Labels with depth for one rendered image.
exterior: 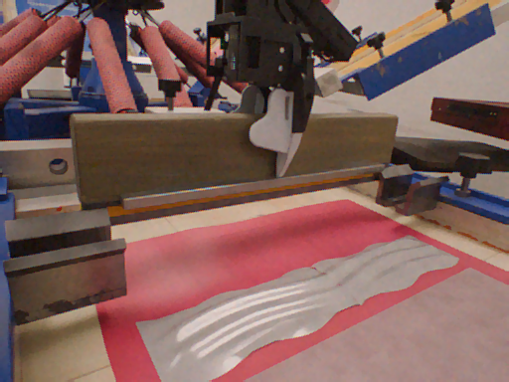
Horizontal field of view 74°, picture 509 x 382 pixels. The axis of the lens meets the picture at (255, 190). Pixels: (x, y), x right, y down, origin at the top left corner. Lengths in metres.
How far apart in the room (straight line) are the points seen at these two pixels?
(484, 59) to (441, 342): 2.21
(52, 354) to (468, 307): 0.35
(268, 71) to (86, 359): 0.27
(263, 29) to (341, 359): 0.27
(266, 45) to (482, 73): 2.17
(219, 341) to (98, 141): 0.18
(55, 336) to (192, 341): 0.10
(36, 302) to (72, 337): 0.04
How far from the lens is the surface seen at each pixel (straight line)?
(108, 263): 0.27
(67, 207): 0.44
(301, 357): 0.28
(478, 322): 0.37
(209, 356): 0.27
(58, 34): 0.93
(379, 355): 0.30
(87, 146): 0.30
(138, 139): 0.31
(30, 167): 0.50
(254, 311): 0.29
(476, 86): 2.46
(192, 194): 0.32
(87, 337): 0.30
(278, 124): 0.35
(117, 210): 0.33
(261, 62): 0.33
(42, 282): 0.27
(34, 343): 0.31
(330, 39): 0.40
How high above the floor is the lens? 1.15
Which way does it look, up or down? 19 degrees down
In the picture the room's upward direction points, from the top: 4 degrees clockwise
